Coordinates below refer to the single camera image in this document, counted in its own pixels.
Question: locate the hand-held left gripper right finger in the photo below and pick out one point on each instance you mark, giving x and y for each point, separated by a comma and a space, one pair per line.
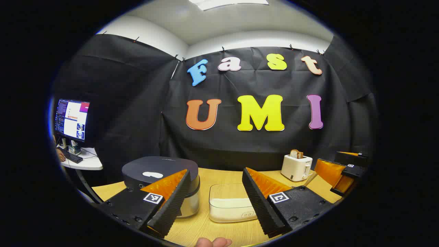
260, 206

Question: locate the bread slice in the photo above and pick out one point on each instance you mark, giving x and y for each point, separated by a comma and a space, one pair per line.
295, 153

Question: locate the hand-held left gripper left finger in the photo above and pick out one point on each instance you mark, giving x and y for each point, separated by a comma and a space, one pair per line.
171, 206

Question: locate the white toaster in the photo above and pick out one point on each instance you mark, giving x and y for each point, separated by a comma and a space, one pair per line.
295, 168

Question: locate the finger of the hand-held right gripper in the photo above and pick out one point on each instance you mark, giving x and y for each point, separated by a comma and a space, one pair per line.
353, 158
329, 173

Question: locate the black and silver rice cooker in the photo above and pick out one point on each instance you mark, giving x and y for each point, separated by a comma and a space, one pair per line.
144, 164

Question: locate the black backdrop cloth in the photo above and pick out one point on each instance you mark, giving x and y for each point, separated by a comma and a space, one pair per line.
137, 103

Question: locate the white side table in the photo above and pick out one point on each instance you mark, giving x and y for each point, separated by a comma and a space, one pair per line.
91, 163

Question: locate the computer monitor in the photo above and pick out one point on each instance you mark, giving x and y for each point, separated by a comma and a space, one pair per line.
73, 120

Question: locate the black keyboard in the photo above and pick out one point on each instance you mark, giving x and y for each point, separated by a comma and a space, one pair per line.
72, 157

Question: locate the clear container of rice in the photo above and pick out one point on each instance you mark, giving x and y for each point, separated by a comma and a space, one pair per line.
226, 209

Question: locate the small green box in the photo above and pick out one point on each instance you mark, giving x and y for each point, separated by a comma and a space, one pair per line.
74, 150

